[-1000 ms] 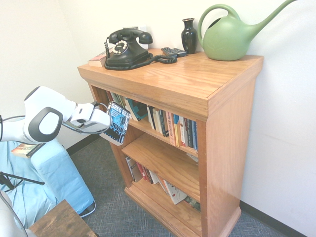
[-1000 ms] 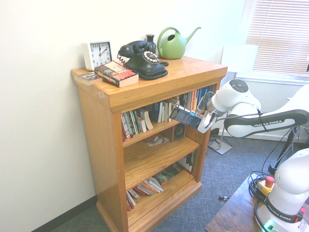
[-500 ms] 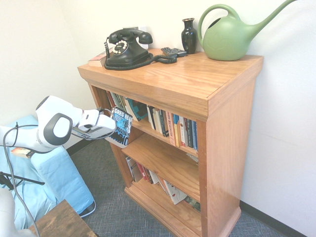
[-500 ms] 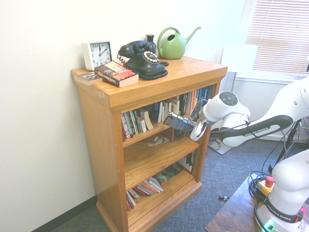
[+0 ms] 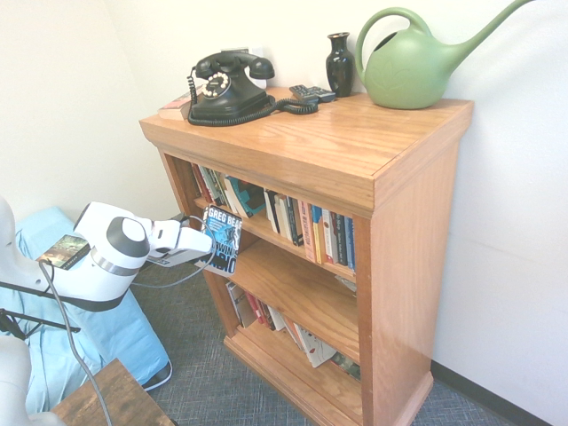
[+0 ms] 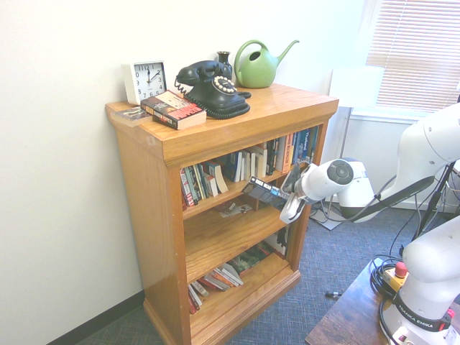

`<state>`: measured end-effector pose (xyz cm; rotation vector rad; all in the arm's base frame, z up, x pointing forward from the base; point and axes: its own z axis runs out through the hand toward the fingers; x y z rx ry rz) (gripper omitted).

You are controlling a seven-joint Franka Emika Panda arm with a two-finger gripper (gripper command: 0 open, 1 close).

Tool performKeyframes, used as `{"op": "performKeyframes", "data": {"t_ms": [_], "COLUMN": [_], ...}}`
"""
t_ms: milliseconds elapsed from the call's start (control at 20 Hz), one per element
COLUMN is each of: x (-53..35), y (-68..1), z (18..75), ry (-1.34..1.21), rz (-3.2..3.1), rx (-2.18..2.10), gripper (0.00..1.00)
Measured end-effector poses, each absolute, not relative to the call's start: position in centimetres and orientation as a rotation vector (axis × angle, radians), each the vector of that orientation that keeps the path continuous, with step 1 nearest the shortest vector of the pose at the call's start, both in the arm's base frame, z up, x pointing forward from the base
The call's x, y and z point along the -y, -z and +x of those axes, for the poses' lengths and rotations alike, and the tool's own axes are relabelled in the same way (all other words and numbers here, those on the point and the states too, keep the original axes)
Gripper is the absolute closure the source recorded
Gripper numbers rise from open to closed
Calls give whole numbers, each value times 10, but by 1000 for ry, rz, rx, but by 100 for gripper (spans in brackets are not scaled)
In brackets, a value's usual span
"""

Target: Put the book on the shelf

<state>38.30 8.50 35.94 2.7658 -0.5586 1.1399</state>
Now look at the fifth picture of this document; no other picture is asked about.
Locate dark green cover book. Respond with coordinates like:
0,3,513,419
330,352,361,383

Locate black rotary telephone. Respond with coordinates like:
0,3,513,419
185,50,320,128

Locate black remote control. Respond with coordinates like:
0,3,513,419
288,83,337,104

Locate white brown cover book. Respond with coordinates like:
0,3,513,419
225,280,258,329

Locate cream spine book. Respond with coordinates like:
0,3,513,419
273,193,292,243

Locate wooden bookshelf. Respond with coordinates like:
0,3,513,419
138,86,475,426

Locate orange spine book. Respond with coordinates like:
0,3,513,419
297,200,317,263

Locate black glossy vase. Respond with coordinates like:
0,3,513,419
326,32,355,99

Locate landscape cover paperback book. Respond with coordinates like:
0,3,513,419
35,233,92,271

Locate green plastic watering can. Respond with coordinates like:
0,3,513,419
354,0,538,110

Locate blue cloth covered chair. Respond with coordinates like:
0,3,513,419
0,205,173,412

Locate white leaning paperback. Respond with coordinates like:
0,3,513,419
223,176,249,218

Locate black tripod stand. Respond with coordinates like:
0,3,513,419
0,309,83,343

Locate green white spine book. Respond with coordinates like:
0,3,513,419
203,167,228,209

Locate thin red spine book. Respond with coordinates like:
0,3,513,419
246,292,276,332

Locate yellow blue spine book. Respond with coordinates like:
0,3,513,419
310,204,324,265

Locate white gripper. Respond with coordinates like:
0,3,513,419
148,226,217,270

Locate red black paperback book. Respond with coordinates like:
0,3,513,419
158,83,209,122

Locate white book red spots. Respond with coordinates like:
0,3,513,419
295,323,338,369

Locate blue Darwin's Radio paperback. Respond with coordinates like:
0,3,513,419
194,204,244,277

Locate black spine book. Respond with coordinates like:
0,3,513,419
286,197,305,248

